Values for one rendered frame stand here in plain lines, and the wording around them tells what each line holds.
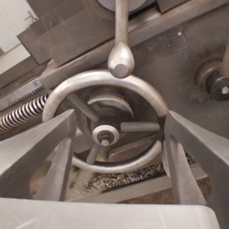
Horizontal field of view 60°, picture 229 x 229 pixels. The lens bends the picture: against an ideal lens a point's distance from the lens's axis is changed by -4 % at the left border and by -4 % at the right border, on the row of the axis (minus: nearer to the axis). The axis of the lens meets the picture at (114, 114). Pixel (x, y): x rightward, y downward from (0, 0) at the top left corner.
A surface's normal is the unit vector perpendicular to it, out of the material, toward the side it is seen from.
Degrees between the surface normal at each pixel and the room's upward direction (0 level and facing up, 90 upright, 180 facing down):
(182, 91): 90
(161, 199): 0
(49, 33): 90
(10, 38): 90
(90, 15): 90
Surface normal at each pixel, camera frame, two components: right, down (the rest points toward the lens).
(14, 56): -0.39, -0.25
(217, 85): -0.03, 0.58
